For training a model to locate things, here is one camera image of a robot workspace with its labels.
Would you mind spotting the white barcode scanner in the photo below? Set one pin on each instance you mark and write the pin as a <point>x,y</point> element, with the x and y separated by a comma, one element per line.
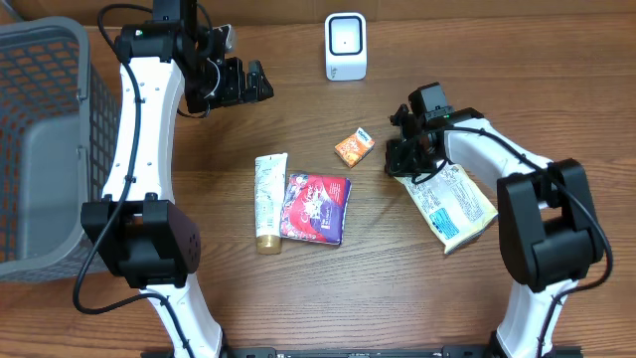
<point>346,46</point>

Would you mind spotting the orange white sticker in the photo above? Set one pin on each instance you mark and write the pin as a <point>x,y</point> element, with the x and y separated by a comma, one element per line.
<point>355,147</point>

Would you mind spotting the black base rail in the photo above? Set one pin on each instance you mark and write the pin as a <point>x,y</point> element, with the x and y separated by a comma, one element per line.
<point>397,353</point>

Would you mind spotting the white tube gold cap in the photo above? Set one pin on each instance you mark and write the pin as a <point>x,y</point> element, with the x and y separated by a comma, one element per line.
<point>269,192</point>

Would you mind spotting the orange cream snack bag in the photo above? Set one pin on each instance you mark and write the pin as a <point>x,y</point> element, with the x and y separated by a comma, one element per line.
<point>453,206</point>

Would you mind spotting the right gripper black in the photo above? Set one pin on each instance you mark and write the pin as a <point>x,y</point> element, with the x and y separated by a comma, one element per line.
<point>395,166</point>

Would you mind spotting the dark grey plastic basket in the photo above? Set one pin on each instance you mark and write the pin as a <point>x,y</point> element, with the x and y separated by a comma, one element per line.
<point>59,124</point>

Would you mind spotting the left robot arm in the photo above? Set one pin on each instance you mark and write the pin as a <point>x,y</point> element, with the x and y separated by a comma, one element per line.
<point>175,64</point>

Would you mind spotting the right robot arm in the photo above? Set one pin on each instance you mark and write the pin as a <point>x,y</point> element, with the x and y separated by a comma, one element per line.
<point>549,237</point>

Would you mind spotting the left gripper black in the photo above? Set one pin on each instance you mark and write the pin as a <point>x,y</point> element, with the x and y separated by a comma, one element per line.
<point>237,91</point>

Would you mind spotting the red purple tissue pack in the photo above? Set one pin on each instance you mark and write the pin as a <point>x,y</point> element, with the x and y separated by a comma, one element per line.
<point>314,208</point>

